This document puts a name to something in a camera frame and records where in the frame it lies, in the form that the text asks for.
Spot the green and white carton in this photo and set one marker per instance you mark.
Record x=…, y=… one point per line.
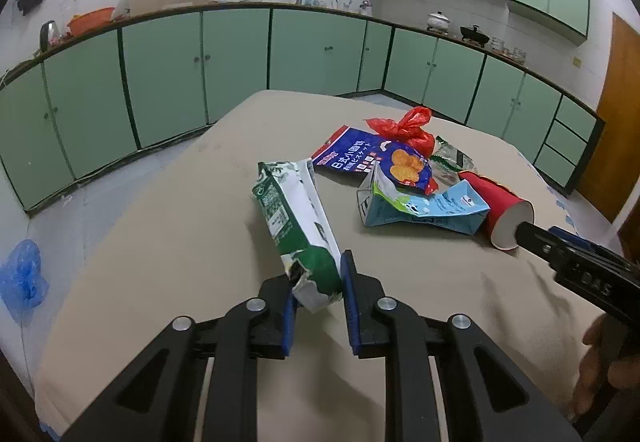
x=295, y=222

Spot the red paper cup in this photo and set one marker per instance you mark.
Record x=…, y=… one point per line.
x=495, y=207

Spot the blue snack packet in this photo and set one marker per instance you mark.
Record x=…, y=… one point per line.
x=365, y=157

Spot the steel electric kettle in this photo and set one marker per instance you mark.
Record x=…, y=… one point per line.
x=47, y=35

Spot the blue plastic bag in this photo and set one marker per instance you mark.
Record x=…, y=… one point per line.
x=22, y=277

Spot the white cooking pot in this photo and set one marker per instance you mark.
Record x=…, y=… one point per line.
x=439, y=21

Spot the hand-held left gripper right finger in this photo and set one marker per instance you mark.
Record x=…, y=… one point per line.
x=350, y=312

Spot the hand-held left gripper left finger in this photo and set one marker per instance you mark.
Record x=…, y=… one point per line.
x=289, y=327

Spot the beige tablecloth with scalloped trim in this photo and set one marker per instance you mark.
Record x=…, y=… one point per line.
x=175, y=247

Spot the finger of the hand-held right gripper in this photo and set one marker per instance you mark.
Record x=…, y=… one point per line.
x=537, y=239
x=570, y=238

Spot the green lower kitchen cabinets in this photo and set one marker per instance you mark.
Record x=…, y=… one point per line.
x=160, y=72

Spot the black cooking pot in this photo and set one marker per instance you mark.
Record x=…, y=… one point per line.
x=473, y=33

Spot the light blue and white carton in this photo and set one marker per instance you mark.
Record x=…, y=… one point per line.
x=425, y=209

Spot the brown wooden door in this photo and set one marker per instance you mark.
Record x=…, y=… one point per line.
x=617, y=122

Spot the orange plastic basin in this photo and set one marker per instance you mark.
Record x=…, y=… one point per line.
x=90, y=20

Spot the person's right hand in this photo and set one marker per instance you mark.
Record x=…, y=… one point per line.
x=595, y=372

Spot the glass jar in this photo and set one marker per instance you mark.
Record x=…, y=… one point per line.
x=498, y=45
x=520, y=54

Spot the green and silver wrapper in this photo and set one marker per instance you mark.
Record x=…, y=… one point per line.
x=452, y=155

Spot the knotted red plastic bag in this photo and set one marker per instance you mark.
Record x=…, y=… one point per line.
x=407, y=127

